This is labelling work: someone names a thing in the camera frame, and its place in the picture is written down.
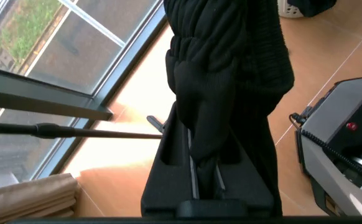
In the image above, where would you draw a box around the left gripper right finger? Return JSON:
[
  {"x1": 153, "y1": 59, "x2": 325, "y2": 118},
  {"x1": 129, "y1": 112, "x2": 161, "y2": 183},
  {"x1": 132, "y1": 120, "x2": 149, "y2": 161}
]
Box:
[{"x1": 217, "y1": 136, "x2": 274, "y2": 218}]

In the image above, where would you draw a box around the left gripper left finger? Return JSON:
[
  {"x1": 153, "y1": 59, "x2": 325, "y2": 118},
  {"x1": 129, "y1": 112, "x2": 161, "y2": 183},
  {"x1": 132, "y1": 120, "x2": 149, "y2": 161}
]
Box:
[{"x1": 141, "y1": 104, "x2": 200, "y2": 218}]

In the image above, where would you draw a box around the beige curtain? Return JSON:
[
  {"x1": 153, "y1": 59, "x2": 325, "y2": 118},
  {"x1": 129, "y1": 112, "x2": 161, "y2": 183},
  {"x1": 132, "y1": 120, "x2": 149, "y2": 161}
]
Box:
[{"x1": 0, "y1": 173, "x2": 79, "y2": 224}]

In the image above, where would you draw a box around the black garment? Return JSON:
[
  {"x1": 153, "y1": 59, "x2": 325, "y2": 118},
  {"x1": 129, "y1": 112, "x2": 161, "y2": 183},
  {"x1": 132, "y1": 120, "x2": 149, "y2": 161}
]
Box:
[
  {"x1": 286, "y1": 0, "x2": 338, "y2": 18},
  {"x1": 164, "y1": 0, "x2": 295, "y2": 217}
]

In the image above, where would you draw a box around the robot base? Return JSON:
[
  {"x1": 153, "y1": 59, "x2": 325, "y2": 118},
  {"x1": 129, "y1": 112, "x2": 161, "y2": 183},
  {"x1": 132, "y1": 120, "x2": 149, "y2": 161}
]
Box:
[{"x1": 289, "y1": 75, "x2": 362, "y2": 218}]

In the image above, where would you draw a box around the white laundry basket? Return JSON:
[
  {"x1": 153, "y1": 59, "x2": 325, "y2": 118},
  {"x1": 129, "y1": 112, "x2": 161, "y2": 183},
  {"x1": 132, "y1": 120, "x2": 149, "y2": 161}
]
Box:
[{"x1": 277, "y1": 0, "x2": 305, "y2": 19}]

